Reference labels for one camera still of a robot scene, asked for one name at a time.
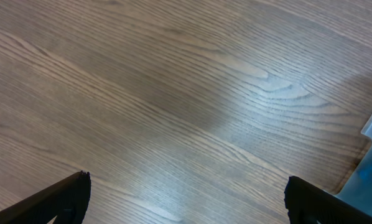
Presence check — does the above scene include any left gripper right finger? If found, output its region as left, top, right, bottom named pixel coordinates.
left=284, top=176, right=372, bottom=224

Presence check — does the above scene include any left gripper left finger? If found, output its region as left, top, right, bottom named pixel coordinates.
left=0, top=171, right=91, bottom=224

